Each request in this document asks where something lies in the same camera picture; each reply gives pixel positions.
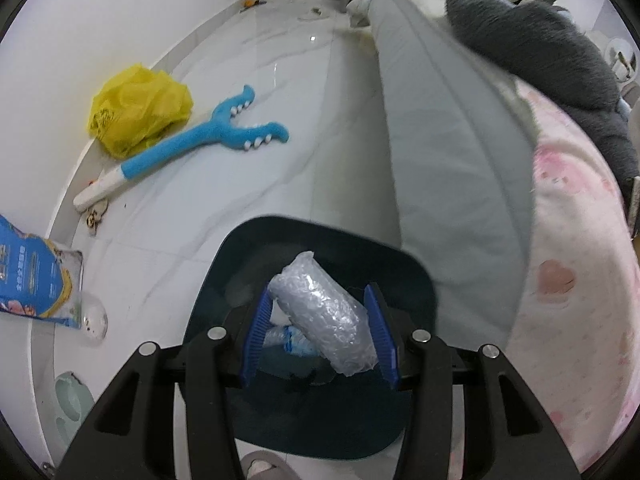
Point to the clear bubble wrap roll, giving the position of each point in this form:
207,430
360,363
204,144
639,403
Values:
325,310

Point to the dark teal trash bin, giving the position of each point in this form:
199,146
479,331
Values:
250,260

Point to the blue snack packet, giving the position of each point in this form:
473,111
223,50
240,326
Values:
35,270

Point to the round white mirror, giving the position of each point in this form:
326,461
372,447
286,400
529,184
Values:
621,57

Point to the pale green slipper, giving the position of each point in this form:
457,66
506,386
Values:
70,402

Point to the white cloth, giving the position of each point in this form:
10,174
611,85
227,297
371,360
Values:
361,10

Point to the grey slipper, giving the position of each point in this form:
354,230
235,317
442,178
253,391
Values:
265,467

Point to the pink printed bed sheet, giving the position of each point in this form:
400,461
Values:
575,260

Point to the yellow plastic bag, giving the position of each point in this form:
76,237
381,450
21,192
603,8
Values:
135,105

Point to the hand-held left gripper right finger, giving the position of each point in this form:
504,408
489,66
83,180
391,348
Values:
382,335

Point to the plastic bottle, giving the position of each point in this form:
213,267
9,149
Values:
295,342

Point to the dark grey fleece blanket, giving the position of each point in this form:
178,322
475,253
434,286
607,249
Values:
540,40

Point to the orange tool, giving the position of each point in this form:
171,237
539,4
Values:
252,5

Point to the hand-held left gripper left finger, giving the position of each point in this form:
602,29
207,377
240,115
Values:
255,335

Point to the clear plastic cup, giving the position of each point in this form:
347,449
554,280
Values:
95,317

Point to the blue plush forked stick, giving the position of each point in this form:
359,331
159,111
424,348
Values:
165,152

